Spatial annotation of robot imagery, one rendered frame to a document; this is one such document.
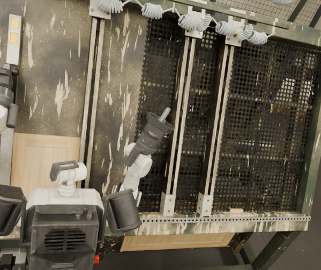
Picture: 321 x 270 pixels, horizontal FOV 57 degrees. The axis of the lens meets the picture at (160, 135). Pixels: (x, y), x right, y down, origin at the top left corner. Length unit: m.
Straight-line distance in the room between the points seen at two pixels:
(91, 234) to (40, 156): 0.69
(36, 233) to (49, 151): 0.67
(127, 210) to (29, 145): 0.66
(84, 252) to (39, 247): 0.14
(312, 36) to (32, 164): 1.76
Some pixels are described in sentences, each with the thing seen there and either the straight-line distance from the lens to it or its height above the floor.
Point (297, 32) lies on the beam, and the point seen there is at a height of 1.92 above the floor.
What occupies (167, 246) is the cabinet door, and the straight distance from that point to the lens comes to 2.43.
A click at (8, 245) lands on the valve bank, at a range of 1.75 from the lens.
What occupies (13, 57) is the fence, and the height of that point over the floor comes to 1.56.
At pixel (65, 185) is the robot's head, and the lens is 1.13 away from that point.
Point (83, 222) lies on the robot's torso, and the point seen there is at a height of 1.42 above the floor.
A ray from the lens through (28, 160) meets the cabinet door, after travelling 1.61.
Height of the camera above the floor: 2.22
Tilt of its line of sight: 34 degrees down
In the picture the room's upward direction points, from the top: 19 degrees clockwise
